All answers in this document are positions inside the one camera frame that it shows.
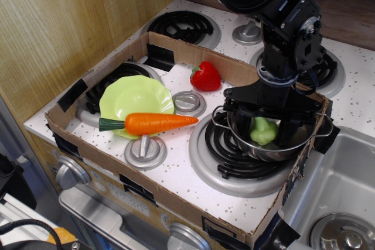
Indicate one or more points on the silver oven knob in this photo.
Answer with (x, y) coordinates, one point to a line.
(70, 174)
(184, 238)

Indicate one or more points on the right silver oven knob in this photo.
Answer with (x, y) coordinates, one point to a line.
(184, 238)

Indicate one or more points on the silver pot lid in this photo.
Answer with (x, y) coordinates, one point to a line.
(341, 231)

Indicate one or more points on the green toy broccoli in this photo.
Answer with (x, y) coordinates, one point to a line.
(264, 131)

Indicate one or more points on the black burner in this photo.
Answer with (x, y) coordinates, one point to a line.
(223, 166)
(88, 109)
(192, 27)
(330, 74)

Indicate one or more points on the front right black burner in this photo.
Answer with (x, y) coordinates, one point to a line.
(223, 166)

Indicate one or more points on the red toy strawberry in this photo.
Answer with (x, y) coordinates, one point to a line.
(205, 77)

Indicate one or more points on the back left black burner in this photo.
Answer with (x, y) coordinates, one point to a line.
(192, 27)

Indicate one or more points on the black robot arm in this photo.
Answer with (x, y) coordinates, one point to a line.
(292, 46)

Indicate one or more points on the brown cardboard fence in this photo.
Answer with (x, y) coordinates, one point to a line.
(174, 187)

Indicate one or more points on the stainless steel pan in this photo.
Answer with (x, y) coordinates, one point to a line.
(270, 152)

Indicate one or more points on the middle silver stove knob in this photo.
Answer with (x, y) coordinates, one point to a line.
(189, 103)

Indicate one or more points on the orange toy carrot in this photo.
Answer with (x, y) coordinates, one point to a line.
(138, 124)

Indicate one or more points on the light green plastic plate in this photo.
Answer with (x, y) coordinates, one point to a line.
(134, 94)

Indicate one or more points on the left silver oven knob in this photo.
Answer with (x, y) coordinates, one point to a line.
(70, 174)

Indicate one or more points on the front left black burner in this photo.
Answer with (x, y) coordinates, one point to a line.
(88, 109)

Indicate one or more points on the back silver stove knob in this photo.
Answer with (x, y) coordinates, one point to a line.
(249, 34)

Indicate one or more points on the silver oven door handle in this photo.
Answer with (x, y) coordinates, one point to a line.
(98, 217)

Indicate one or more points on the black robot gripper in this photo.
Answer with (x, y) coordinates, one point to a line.
(293, 109)

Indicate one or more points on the silver toy sink basin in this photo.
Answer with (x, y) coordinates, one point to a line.
(339, 181)

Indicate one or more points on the back right black burner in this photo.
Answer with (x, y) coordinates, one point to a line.
(330, 74)

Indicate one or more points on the orange yellow object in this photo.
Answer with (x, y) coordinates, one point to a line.
(64, 236)

